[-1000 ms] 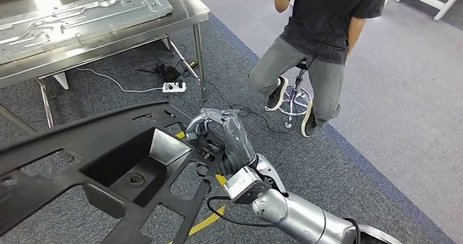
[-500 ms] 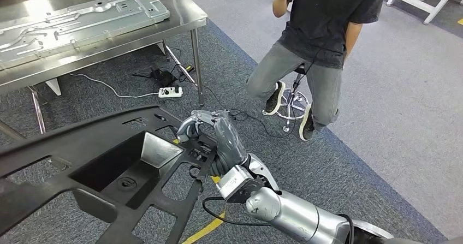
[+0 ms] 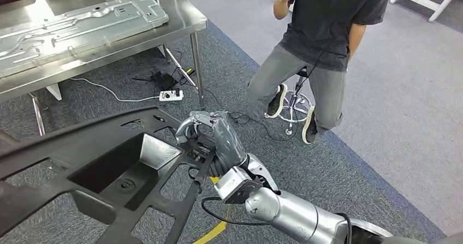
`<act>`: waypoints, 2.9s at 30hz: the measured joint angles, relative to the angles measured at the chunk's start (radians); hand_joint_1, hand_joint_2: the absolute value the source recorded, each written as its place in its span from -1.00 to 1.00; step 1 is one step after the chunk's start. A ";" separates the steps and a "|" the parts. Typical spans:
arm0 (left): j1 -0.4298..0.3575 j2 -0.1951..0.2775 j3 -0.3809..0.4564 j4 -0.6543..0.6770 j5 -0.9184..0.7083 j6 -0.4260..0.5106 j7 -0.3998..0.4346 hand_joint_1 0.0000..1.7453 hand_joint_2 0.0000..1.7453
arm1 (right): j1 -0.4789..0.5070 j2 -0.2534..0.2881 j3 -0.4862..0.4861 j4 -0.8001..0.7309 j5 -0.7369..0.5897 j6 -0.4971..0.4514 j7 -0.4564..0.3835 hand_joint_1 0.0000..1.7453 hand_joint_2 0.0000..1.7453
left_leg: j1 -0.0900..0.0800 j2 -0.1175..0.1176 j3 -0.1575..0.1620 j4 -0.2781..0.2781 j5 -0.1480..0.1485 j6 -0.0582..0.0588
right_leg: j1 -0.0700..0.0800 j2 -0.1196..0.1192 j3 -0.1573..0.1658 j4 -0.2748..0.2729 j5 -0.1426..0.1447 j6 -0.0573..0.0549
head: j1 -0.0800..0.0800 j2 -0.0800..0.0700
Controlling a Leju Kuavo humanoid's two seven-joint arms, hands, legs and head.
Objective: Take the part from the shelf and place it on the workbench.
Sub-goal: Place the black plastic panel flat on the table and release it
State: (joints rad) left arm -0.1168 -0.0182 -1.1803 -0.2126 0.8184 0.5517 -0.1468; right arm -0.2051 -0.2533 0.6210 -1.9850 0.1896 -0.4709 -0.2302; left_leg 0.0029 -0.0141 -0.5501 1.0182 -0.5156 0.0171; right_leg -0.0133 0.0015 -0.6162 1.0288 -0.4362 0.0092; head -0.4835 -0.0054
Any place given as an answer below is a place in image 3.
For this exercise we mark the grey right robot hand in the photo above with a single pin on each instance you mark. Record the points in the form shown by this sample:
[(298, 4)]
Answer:
[(228, 144)]

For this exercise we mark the person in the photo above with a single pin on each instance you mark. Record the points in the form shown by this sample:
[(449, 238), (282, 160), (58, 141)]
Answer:
[(325, 18)]

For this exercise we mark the white frame stand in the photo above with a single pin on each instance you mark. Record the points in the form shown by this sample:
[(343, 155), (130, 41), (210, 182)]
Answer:
[(416, 0)]

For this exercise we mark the black power adapter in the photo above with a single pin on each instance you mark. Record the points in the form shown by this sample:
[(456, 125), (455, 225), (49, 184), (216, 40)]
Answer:
[(164, 79)]

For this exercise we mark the small yellow black tool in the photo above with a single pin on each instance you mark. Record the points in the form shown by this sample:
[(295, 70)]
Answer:
[(189, 72)]

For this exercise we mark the chrome swivel stool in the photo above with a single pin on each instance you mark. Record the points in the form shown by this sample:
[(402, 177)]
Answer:
[(294, 106)]

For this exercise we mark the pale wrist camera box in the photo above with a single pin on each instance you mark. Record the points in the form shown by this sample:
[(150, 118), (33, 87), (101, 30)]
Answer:
[(231, 182)]

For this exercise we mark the stamped silver metal panel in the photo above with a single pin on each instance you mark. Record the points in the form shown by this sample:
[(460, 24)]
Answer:
[(90, 29)]

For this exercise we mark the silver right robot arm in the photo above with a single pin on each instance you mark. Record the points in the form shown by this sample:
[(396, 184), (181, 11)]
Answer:
[(296, 217)]

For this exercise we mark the black plastic plate frame part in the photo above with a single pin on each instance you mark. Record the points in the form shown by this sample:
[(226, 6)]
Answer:
[(90, 141)]

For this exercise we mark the white power strip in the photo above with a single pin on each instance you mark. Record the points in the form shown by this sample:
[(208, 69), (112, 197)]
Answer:
[(170, 95)]

